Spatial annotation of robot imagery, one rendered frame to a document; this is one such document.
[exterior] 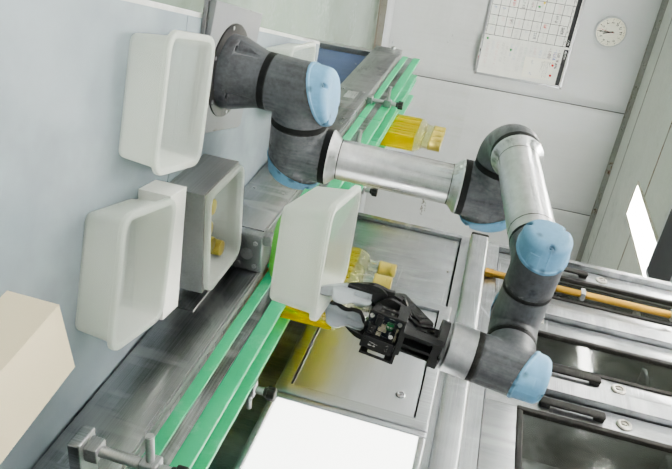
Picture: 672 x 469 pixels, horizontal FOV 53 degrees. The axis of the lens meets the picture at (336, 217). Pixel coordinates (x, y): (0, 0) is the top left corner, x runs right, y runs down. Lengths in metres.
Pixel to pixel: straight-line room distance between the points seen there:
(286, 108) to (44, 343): 0.66
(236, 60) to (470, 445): 0.92
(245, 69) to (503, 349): 0.72
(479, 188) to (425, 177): 0.11
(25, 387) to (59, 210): 0.25
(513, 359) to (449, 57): 6.53
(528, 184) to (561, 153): 6.56
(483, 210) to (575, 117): 6.22
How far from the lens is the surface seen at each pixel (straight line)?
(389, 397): 1.55
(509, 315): 1.06
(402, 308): 1.01
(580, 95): 7.51
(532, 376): 1.01
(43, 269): 1.02
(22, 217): 0.95
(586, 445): 1.67
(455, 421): 1.54
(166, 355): 1.32
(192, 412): 1.24
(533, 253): 0.99
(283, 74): 1.33
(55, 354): 0.96
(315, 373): 1.57
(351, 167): 1.38
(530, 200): 1.11
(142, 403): 1.23
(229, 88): 1.36
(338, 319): 1.03
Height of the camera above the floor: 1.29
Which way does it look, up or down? 10 degrees down
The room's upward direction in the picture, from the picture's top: 103 degrees clockwise
